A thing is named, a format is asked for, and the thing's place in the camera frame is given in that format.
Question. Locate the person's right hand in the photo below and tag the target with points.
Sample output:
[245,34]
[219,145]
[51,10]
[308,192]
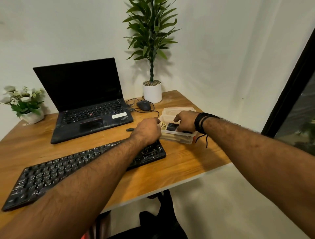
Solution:
[188,119]

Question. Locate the person's left hand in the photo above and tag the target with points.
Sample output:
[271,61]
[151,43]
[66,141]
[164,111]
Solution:
[146,131]

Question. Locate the person's right thumb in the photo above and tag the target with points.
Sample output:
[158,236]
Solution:
[177,118]

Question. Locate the person's left fingers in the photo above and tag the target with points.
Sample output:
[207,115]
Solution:
[158,122]

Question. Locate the small black box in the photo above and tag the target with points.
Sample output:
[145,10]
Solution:
[171,127]

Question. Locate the clear plastic container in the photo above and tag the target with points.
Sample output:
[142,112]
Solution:
[182,139]

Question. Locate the person's left forearm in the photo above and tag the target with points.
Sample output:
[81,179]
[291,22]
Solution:
[81,189]

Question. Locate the person's right forearm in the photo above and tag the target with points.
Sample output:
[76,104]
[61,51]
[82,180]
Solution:
[258,152]

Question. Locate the black computer mouse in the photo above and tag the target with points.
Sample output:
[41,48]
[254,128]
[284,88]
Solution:
[143,105]

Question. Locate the tall green plant white pot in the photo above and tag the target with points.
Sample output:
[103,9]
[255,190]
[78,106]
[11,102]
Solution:
[151,49]

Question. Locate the black laptop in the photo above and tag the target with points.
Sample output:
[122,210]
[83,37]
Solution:
[83,98]

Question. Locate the person's black trousers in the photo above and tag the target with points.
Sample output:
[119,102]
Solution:
[162,221]

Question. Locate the white flower plant white pot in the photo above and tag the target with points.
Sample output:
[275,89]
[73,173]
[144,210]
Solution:
[25,104]

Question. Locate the black keyboard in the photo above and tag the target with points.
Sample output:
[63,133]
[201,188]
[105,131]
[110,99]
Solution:
[37,178]

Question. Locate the black window frame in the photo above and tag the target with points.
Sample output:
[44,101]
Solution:
[288,91]

